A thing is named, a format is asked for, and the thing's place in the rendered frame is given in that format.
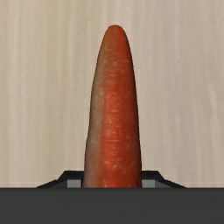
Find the orange carrot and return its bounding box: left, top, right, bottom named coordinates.
left=81, top=24, right=143, bottom=189

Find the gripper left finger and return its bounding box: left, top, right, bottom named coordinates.
left=36, top=170, right=86, bottom=189

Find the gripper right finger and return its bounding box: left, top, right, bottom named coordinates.
left=141, top=170, right=187, bottom=189

